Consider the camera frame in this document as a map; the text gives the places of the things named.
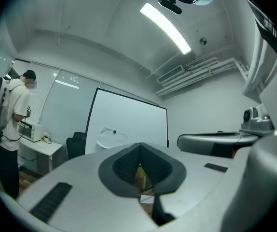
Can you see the white desk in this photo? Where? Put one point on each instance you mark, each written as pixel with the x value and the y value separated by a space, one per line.
pixel 46 149

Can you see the white air vent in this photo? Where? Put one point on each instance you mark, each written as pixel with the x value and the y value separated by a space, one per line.
pixel 171 74

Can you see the black office chair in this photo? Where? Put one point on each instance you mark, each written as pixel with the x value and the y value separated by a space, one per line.
pixel 75 146

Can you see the long ceiling light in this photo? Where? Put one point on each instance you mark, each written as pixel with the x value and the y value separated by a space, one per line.
pixel 165 25

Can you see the white ceiling pipes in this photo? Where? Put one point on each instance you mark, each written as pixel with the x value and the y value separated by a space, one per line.
pixel 208 63

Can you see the small flower pot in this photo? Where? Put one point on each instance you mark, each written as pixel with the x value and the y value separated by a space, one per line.
pixel 46 135

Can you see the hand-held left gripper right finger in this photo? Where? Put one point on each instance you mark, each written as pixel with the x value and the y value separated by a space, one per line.
pixel 162 173

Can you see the round smoke detector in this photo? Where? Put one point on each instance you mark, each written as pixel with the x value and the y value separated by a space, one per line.
pixel 203 41

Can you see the white whiteboard with black frame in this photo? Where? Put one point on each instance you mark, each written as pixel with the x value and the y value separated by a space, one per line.
pixel 128 115

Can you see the black head-mounted camera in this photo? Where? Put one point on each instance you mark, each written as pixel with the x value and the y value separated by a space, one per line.
pixel 171 5

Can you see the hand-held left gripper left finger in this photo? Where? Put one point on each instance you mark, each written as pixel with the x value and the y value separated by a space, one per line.
pixel 119 173

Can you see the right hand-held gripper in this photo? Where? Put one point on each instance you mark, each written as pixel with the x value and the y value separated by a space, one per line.
pixel 256 124

